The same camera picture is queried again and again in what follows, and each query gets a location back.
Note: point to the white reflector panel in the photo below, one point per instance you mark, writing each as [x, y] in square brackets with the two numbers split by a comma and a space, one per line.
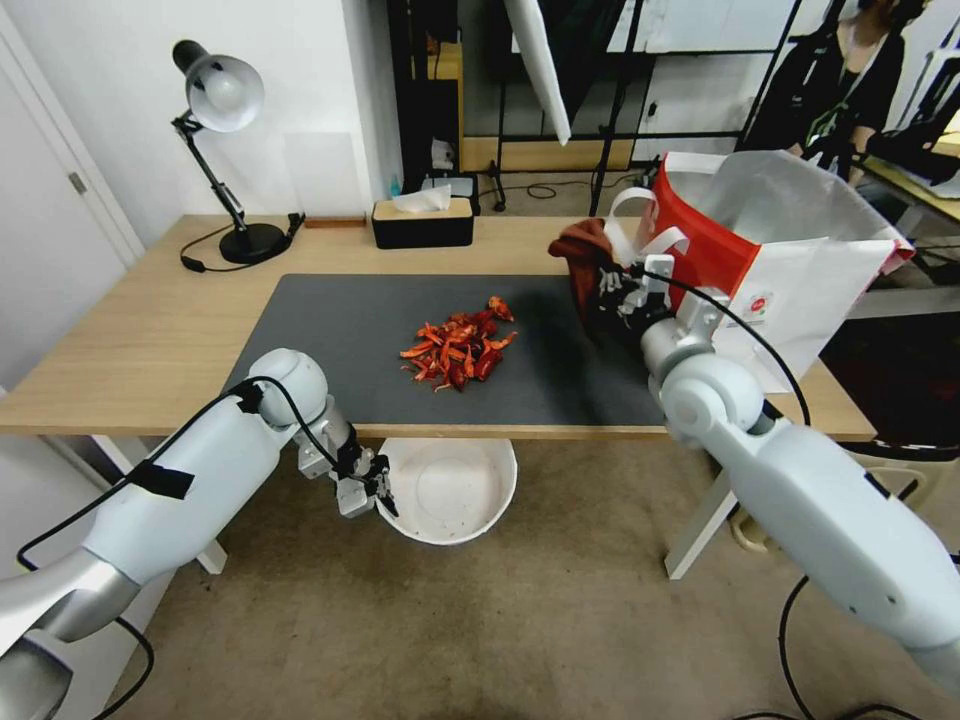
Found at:
[540, 67]

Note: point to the red and white takeout bag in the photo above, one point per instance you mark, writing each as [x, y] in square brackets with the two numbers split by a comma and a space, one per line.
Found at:
[787, 247]

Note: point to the black tissue box wooden lid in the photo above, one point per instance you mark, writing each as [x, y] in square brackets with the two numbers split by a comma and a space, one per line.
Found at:
[424, 225]

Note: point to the dark grey table mat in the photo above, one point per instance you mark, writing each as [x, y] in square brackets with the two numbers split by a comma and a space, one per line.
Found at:
[360, 330]

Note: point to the white door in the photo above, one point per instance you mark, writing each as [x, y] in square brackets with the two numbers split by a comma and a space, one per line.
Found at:
[45, 225]

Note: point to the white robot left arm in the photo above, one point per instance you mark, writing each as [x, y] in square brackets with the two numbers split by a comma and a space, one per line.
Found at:
[187, 480]

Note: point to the red shrimp pile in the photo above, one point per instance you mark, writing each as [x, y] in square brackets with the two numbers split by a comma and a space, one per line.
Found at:
[454, 349]

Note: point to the red cooked shrimp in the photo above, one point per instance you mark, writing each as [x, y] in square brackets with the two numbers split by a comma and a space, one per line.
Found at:
[501, 307]
[417, 351]
[488, 365]
[502, 341]

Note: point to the white round takeout container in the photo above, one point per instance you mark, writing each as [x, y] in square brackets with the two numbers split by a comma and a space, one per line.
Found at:
[450, 487]

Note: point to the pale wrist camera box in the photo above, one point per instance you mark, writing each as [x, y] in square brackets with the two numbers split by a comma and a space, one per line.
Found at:
[353, 499]
[660, 265]

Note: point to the wooden table with white legs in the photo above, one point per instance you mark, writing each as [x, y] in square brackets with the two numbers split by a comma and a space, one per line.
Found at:
[150, 322]

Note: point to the black chair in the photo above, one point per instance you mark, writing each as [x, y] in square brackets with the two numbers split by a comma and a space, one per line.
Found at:
[892, 375]

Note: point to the person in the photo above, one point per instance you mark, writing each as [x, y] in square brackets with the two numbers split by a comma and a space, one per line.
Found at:
[832, 82]

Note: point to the black metal rack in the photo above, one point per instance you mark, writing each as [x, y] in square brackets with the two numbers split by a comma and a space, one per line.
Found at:
[420, 90]

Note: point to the white paper tissue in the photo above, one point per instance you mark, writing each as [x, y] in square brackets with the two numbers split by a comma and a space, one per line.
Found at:
[424, 199]

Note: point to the black and white desk lamp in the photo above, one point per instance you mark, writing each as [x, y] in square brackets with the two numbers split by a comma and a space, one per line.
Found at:
[221, 90]

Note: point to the black tripod stand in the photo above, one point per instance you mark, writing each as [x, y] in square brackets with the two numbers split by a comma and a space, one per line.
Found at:
[615, 97]

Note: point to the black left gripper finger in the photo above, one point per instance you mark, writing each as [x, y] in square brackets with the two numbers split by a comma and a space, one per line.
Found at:
[390, 502]
[382, 472]

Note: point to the brown cloth towel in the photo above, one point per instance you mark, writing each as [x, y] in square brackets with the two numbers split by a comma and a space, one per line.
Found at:
[585, 255]

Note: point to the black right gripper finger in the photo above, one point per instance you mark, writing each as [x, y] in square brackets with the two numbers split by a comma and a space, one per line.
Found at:
[609, 284]
[628, 304]

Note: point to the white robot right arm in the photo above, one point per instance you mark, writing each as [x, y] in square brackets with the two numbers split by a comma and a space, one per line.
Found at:
[810, 480]

